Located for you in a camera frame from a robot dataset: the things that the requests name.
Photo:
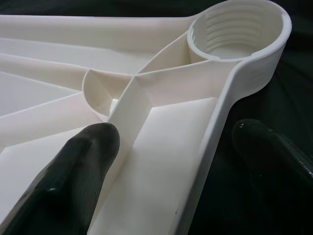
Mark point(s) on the white plastic table top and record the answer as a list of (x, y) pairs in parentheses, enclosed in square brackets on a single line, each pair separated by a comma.
[(159, 147)]

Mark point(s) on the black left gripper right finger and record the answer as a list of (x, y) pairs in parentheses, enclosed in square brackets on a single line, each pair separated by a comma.
[(281, 176)]

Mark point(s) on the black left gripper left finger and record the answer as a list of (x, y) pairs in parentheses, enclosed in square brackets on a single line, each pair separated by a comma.
[(61, 191)]

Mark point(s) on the black cloth table cover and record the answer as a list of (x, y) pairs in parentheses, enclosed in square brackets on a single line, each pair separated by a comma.
[(293, 98)]

